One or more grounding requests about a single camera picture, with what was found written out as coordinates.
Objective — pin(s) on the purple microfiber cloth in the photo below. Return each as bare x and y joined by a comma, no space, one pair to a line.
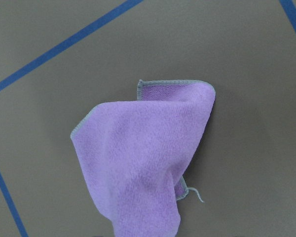
133,154

